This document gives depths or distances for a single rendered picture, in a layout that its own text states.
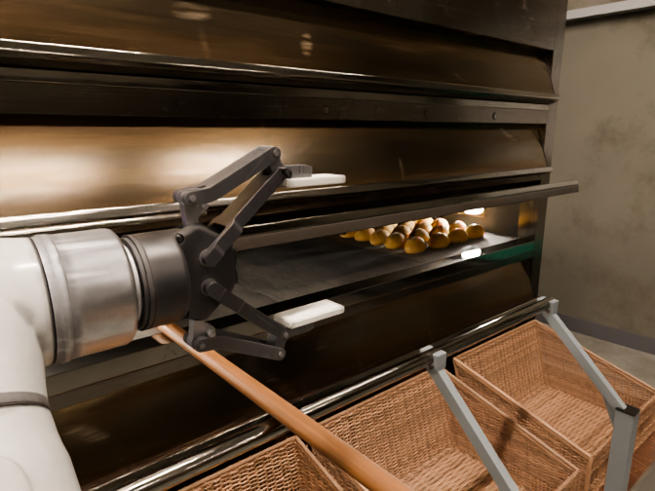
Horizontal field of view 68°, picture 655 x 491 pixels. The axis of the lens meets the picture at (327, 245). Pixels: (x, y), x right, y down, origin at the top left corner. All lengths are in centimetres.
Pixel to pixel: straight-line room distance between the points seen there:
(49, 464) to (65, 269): 12
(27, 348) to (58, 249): 7
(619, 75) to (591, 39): 35
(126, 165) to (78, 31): 23
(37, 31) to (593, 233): 395
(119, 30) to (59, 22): 9
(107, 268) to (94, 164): 61
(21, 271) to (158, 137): 69
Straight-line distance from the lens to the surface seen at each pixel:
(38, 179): 94
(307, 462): 132
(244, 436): 77
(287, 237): 97
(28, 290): 35
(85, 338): 36
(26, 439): 32
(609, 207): 426
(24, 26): 94
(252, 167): 42
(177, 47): 101
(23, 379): 33
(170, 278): 38
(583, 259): 438
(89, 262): 36
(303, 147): 117
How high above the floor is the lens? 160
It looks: 13 degrees down
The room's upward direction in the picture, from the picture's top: straight up
